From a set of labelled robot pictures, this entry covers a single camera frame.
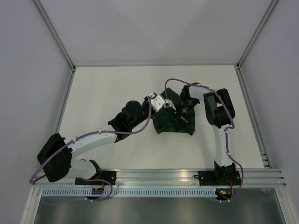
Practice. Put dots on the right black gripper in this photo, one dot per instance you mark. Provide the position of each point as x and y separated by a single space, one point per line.
180 113

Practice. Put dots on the dark green cloth napkin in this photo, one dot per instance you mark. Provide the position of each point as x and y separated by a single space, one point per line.
166 120

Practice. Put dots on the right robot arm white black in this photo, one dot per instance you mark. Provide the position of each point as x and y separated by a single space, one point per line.
219 112

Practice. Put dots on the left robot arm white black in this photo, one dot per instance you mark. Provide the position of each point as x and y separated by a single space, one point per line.
58 156

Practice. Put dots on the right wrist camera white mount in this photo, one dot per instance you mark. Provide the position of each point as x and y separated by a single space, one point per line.
169 104

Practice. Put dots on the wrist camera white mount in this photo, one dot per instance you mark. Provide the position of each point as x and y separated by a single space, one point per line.
157 101
169 104

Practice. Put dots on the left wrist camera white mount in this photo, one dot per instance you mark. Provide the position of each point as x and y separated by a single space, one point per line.
157 101

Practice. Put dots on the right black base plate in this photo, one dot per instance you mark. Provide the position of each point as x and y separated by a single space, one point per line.
211 178

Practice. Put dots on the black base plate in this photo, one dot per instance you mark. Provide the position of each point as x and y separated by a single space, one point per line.
211 178
100 178

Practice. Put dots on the aluminium front rail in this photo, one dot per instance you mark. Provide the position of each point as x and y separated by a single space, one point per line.
184 178

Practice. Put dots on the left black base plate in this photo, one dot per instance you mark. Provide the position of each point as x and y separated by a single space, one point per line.
100 178

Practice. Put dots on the right aluminium frame post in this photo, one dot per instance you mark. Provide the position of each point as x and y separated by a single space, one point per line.
262 23

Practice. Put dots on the aluminium frame post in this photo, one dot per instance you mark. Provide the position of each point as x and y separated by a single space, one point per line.
47 21
262 23

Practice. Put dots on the white slotted cable duct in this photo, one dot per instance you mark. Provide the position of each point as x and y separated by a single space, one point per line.
130 192

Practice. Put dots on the left aluminium frame post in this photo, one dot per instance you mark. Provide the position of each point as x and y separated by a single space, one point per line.
47 21

